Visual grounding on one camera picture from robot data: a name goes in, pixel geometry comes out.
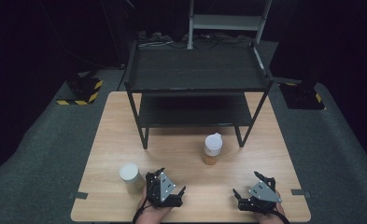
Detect person's right hand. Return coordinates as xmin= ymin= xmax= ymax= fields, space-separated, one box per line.
xmin=254 ymin=201 xmax=287 ymax=224

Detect grey metal stand frame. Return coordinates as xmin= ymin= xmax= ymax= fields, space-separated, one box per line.
xmin=187 ymin=0 xmax=273 ymax=50

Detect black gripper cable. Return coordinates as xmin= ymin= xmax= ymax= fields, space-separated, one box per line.
xmin=270 ymin=208 xmax=291 ymax=224
xmin=132 ymin=197 xmax=149 ymax=224

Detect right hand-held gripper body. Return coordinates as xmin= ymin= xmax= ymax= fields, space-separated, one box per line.
xmin=237 ymin=176 xmax=283 ymax=216

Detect black base with hazard stripes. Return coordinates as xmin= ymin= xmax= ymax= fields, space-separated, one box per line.
xmin=278 ymin=81 xmax=326 ymax=111
xmin=56 ymin=72 xmax=105 ymax=106

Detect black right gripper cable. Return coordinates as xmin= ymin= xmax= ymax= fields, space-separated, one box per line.
xmin=270 ymin=208 xmax=291 ymax=224

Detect black two-tier shelf rack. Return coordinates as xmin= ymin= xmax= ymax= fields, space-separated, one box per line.
xmin=123 ymin=39 xmax=275 ymax=150

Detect grey tape strip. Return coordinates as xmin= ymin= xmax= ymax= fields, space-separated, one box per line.
xmin=290 ymin=189 xmax=313 ymax=199
xmin=67 ymin=190 xmax=89 ymax=201

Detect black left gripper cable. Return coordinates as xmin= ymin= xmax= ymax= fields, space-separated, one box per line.
xmin=132 ymin=197 xmax=149 ymax=224

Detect white spout lid jar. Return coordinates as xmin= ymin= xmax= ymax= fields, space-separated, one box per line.
xmin=202 ymin=133 xmax=223 ymax=166

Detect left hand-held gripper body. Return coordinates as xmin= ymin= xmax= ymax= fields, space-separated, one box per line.
xmin=145 ymin=171 xmax=185 ymax=209

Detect person's left hand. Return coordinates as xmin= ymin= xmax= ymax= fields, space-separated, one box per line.
xmin=136 ymin=188 xmax=174 ymax=224

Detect tall jar with white lid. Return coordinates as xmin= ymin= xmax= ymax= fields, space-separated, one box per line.
xmin=119 ymin=161 xmax=147 ymax=196

